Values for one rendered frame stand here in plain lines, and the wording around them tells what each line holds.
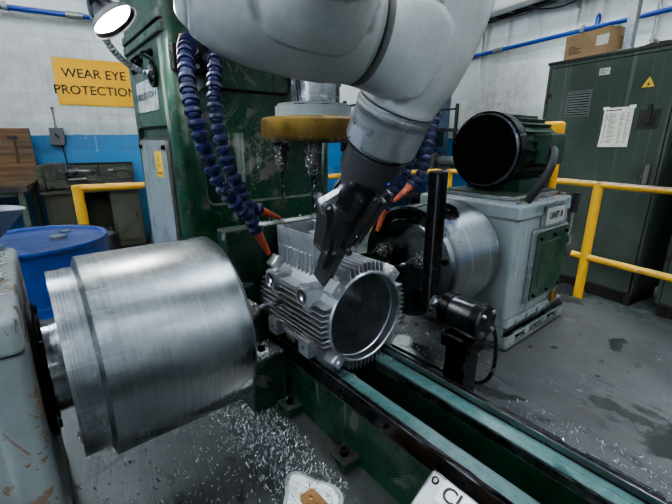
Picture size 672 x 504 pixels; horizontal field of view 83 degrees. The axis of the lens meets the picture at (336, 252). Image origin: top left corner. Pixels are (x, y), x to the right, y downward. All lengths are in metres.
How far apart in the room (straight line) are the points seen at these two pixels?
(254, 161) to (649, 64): 3.33
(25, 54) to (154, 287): 5.36
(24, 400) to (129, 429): 0.11
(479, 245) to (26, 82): 5.38
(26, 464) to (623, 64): 3.89
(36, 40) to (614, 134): 5.77
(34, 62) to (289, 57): 5.45
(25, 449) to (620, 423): 0.89
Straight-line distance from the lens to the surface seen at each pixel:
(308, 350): 0.64
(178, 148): 0.78
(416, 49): 0.39
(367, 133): 0.44
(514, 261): 0.97
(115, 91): 5.66
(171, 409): 0.51
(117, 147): 5.64
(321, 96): 0.65
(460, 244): 0.80
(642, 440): 0.91
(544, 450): 0.61
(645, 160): 3.73
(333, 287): 0.58
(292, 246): 0.69
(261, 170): 0.85
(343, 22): 0.33
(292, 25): 0.32
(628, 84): 3.84
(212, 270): 0.50
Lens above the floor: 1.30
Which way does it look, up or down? 16 degrees down
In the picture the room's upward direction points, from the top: straight up
